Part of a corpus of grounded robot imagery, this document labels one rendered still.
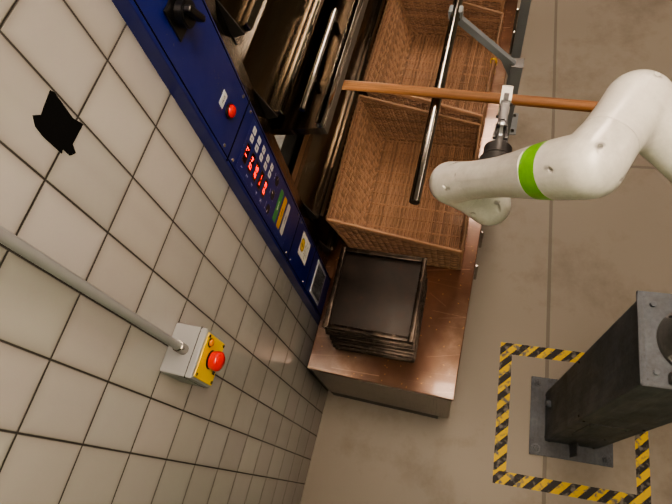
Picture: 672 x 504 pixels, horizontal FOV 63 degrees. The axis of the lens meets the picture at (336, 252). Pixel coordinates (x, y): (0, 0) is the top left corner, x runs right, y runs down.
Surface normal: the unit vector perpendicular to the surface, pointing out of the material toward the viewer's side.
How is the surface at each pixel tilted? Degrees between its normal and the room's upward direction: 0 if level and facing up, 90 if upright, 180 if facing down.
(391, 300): 0
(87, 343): 90
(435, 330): 0
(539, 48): 0
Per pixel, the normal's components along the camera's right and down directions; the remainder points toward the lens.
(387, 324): -0.16, -0.42
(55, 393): 0.96, 0.15
